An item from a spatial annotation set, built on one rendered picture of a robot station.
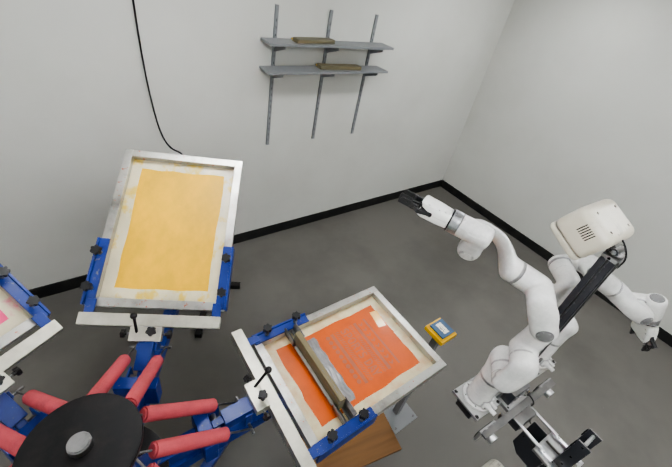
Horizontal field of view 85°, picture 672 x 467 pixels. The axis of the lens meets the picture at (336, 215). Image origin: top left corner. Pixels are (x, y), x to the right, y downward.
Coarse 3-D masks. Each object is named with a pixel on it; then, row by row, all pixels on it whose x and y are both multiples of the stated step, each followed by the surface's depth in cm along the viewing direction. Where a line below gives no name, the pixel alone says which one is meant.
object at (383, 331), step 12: (360, 312) 205; (336, 324) 196; (348, 324) 197; (372, 324) 200; (312, 336) 187; (324, 336) 189; (384, 336) 195; (288, 348) 179; (324, 348) 183; (288, 360) 174; (300, 360) 175; (336, 360) 179; (288, 372) 169; (300, 372) 170
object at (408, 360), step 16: (400, 352) 189; (336, 368) 175; (400, 368) 181; (304, 384) 166; (352, 384) 170; (368, 384) 172; (384, 384) 173; (320, 400) 162; (352, 400) 164; (320, 416) 156; (336, 416) 157
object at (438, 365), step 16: (368, 288) 216; (336, 304) 202; (352, 304) 208; (384, 304) 208; (400, 320) 201; (416, 336) 194; (256, 352) 173; (432, 352) 188; (272, 368) 166; (432, 368) 180; (416, 384) 172; (288, 400) 156; (384, 400) 163; (304, 432) 147
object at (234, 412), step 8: (240, 400) 147; (248, 400) 148; (224, 408) 144; (232, 408) 144; (240, 408) 145; (248, 408) 145; (224, 416) 142; (232, 416) 142; (240, 416) 143; (224, 424) 141; (232, 424) 143
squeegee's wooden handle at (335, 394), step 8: (296, 336) 174; (296, 344) 177; (304, 344) 171; (304, 352) 171; (312, 352) 168; (312, 360) 166; (312, 368) 168; (320, 368) 162; (320, 376) 163; (328, 376) 160; (328, 384) 158; (328, 392) 160; (336, 392) 155; (336, 400) 155; (344, 400) 154
